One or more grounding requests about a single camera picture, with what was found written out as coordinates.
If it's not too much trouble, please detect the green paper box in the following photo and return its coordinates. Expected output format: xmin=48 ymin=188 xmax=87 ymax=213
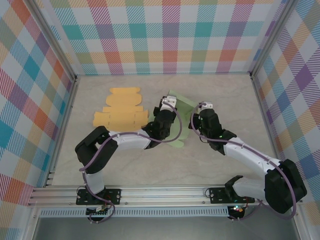
xmin=166 ymin=89 xmax=198 ymax=150

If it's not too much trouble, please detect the orange paper box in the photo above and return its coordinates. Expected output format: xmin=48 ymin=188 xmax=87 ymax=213
xmin=92 ymin=86 xmax=150 ymax=132

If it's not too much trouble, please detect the small circuit board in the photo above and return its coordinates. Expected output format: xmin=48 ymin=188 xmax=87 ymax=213
xmin=86 ymin=206 xmax=111 ymax=217
xmin=229 ymin=204 xmax=245 ymax=215

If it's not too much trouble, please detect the grey metal panel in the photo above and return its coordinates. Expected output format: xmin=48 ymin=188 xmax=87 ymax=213
xmin=32 ymin=216 xmax=301 ymax=240

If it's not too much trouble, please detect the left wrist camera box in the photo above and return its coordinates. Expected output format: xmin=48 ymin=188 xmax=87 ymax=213
xmin=160 ymin=95 xmax=179 ymax=111

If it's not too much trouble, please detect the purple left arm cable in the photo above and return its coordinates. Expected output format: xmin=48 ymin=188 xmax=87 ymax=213
xmin=79 ymin=101 xmax=183 ymax=225

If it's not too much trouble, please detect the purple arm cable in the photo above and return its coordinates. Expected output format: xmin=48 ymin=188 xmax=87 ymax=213
xmin=79 ymin=101 xmax=183 ymax=225
xmin=189 ymin=101 xmax=299 ymax=222

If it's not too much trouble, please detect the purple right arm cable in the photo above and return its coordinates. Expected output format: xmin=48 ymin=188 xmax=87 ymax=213
xmin=189 ymin=101 xmax=299 ymax=222

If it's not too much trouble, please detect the aluminium side rail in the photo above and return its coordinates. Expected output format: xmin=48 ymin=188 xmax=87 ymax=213
xmin=249 ymin=72 xmax=288 ymax=186
xmin=43 ymin=74 xmax=81 ymax=188

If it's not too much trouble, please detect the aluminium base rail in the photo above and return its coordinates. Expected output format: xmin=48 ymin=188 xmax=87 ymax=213
xmin=27 ymin=184 xmax=305 ymax=208

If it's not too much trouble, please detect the white slotted cable duct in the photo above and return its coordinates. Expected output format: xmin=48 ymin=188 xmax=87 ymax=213
xmin=39 ymin=206 xmax=230 ymax=219

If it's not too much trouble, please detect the aluminium corner post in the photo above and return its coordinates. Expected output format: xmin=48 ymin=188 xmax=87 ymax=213
xmin=23 ymin=0 xmax=81 ymax=83
xmin=248 ymin=0 xmax=300 ymax=81

